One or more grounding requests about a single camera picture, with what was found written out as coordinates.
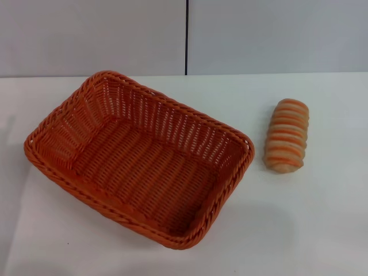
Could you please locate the striped orange bread roll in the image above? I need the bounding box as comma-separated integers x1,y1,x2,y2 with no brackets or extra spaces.
264,98,312,174

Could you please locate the orange woven plastic basket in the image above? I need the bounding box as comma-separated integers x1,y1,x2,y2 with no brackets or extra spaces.
23,70,255,251

